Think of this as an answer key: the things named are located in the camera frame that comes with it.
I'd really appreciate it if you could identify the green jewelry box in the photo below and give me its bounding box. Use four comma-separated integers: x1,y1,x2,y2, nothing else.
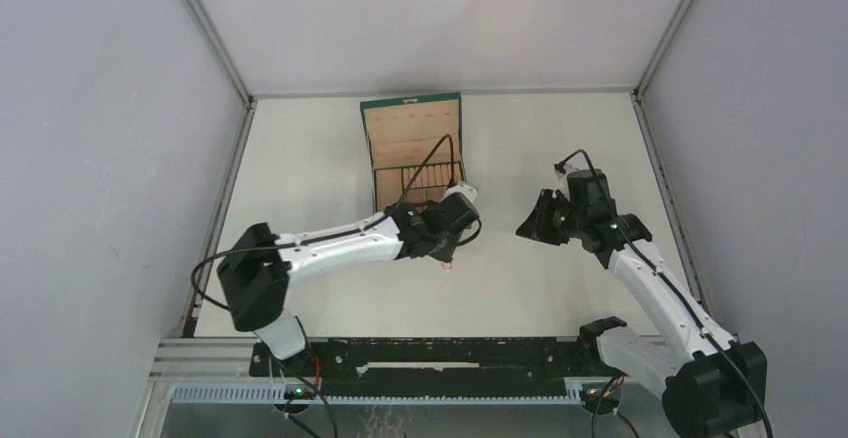
359,92,463,207

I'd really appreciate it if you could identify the white slotted cable duct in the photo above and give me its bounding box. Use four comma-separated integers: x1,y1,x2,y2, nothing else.
171,381,602,405

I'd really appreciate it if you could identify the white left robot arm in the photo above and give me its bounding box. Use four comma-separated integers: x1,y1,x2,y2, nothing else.
216,182,480,375

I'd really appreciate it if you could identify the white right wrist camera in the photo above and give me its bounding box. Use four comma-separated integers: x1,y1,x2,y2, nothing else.
554,163,577,199

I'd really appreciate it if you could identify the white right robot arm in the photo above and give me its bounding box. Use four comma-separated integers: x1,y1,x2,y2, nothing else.
516,165,773,437

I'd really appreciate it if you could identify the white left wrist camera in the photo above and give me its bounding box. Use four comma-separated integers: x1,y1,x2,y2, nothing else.
440,182,478,203

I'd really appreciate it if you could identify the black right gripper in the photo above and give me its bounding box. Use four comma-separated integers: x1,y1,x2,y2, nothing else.
516,188,587,245

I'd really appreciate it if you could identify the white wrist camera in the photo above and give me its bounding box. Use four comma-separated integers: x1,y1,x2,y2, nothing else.
440,182,478,203
554,163,577,199

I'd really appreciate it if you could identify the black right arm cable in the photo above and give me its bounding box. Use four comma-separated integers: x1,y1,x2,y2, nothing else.
555,149,775,438

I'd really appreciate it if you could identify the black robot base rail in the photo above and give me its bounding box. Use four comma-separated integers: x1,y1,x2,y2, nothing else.
248,336,618,396

